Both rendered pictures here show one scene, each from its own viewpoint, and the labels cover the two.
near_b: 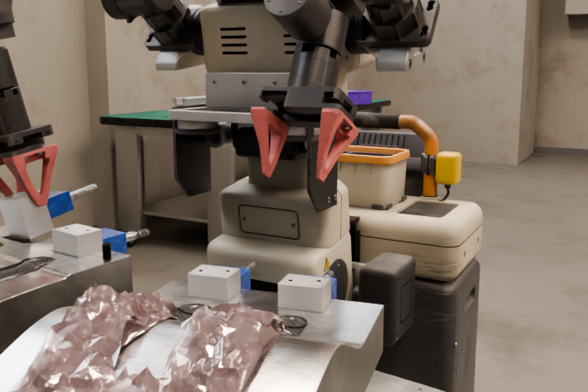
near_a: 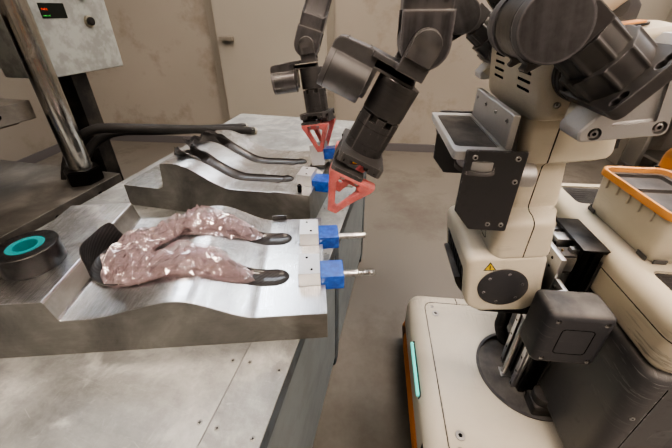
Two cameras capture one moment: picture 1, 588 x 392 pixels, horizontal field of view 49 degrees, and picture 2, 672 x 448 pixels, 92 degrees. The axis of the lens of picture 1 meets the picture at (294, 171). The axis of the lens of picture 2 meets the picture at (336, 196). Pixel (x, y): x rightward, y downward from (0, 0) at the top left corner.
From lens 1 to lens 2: 0.70 m
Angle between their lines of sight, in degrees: 66
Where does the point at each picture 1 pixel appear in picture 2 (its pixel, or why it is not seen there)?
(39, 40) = not seen: hidden behind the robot
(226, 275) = (303, 232)
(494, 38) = not seen: outside the picture
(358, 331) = (275, 310)
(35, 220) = (315, 157)
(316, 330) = (270, 291)
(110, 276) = (295, 200)
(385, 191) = (659, 246)
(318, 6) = (338, 78)
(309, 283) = (303, 266)
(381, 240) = (614, 284)
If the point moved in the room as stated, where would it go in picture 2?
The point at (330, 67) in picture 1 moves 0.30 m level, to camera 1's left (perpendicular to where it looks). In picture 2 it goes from (365, 130) to (299, 87)
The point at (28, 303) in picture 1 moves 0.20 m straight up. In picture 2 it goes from (253, 195) to (241, 110)
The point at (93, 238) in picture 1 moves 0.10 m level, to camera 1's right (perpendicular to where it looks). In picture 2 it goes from (305, 178) to (319, 198)
